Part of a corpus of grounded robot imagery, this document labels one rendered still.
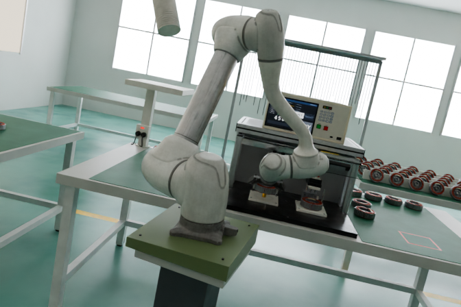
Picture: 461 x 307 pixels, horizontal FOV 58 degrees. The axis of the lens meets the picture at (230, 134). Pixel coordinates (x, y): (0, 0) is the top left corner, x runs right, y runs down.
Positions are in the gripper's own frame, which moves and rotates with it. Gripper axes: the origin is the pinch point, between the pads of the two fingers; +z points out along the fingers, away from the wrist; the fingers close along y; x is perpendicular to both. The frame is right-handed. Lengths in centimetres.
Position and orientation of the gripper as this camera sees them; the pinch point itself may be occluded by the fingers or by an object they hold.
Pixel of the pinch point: (265, 188)
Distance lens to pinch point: 208.5
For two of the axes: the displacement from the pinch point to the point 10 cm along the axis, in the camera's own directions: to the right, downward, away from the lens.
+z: 0.0, 3.8, 9.2
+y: -9.7, -2.1, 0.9
